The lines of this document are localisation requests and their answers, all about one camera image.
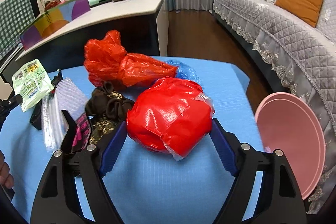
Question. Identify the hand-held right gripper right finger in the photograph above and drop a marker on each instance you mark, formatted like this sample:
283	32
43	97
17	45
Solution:
223	146

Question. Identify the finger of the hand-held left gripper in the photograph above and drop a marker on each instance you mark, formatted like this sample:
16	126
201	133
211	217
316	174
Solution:
10	104

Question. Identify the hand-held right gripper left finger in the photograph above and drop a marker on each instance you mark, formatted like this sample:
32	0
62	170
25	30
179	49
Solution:
113	146

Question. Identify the green and white packet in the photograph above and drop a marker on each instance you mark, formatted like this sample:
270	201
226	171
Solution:
31	82

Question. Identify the black and pink packet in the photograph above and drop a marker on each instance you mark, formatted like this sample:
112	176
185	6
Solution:
81	129

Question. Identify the clear plastic wrapper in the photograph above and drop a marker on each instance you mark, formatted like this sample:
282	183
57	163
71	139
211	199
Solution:
52	124

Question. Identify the red tape-wrapped ball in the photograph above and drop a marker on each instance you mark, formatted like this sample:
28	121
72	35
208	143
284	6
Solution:
170	116

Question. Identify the person's left hand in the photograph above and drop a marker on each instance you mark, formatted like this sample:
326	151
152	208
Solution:
4	171

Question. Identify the brown patterned cloth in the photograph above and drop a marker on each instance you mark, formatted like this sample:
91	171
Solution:
110	108

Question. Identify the white foam net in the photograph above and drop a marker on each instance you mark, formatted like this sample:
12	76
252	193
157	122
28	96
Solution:
69	95

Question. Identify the blue mat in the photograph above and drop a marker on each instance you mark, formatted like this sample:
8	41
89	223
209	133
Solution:
157	187

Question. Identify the blue plastic bag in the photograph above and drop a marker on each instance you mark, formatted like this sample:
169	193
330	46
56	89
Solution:
187	71

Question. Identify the red plastic bag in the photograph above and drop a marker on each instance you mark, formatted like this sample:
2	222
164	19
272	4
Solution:
110	61

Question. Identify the checked cloth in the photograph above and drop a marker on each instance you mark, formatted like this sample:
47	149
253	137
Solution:
15	19

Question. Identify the colourful box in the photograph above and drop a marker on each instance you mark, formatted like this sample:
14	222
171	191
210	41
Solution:
52	22

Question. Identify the black monitor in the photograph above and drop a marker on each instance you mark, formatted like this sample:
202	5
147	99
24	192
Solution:
34	3

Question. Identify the red pot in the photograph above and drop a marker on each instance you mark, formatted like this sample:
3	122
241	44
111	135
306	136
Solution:
53	5

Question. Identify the grey quilted sofa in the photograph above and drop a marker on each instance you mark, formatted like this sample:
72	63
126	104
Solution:
275	29

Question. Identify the white desk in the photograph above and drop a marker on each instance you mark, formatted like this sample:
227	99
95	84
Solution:
118	11

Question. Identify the mint green sheet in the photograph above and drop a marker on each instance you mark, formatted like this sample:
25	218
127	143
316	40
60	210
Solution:
101	0

